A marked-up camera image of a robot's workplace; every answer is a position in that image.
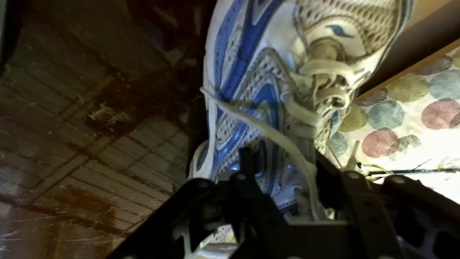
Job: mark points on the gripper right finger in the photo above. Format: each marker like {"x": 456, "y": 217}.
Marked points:
{"x": 413, "y": 216}

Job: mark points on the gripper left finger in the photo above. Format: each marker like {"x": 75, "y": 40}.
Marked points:
{"x": 201, "y": 201}

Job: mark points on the white and blue sneaker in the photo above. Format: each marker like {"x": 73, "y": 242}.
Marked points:
{"x": 251, "y": 72}

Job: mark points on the polka dot cloth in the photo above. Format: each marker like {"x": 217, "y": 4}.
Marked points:
{"x": 406, "y": 118}

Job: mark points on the brown wooden board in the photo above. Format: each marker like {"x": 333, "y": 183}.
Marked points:
{"x": 424, "y": 39}

